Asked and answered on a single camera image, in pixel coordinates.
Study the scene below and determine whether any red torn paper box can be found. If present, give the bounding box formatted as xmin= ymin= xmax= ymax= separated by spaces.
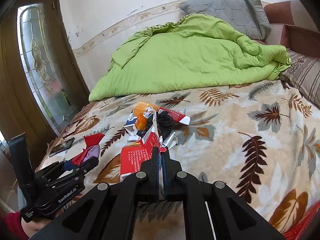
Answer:
xmin=120 ymin=107 xmax=191 ymax=181

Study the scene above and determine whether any red purple candy wrapper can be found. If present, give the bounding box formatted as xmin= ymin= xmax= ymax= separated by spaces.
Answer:
xmin=63 ymin=133 xmax=105 ymax=171

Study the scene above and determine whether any silver ointment tube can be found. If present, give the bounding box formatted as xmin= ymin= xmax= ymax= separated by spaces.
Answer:
xmin=161 ymin=131 xmax=178 ymax=149

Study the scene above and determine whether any blue white medicine box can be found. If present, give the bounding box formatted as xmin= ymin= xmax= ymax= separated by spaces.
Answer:
xmin=124 ymin=112 xmax=140 ymax=142

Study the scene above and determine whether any orange foil snack wrapper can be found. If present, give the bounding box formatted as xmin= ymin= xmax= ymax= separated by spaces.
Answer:
xmin=135 ymin=113 xmax=148 ymax=131

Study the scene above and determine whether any black plastic bag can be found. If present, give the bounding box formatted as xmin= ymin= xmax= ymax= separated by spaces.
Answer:
xmin=137 ymin=111 xmax=175 ymax=140

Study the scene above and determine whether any orange ointment box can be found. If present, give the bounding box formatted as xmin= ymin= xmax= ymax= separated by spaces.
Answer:
xmin=132 ymin=101 xmax=159 ymax=116

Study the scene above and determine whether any left hand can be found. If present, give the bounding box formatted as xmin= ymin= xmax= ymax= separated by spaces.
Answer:
xmin=21 ymin=218 xmax=52 ymax=238

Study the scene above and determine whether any black smartphone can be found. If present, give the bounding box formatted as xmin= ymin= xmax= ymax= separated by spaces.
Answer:
xmin=49 ymin=138 xmax=75 ymax=157

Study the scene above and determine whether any leaf pattern fleece blanket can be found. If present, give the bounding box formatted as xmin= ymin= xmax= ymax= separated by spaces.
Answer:
xmin=40 ymin=80 xmax=319 ymax=234

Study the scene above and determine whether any red plastic basket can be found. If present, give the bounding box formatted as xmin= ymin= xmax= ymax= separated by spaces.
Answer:
xmin=284 ymin=202 xmax=319 ymax=239

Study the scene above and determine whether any wooden glass door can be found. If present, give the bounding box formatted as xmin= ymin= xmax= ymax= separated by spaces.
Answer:
xmin=1 ymin=0 xmax=88 ymax=167

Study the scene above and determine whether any green quilt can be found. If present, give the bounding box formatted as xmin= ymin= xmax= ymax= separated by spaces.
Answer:
xmin=88 ymin=14 xmax=291 ymax=101

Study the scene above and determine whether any striped brown pillow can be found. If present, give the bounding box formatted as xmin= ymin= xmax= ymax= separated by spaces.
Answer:
xmin=279 ymin=49 xmax=320 ymax=108

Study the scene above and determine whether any grey quilted pillow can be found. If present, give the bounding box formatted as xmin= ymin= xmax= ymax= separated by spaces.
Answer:
xmin=179 ymin=0 xmax=271 ymax=42

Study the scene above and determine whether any brown padded headboard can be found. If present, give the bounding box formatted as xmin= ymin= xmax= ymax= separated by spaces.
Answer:
xmin=258 ymin=1 xmax=319 ymax=58

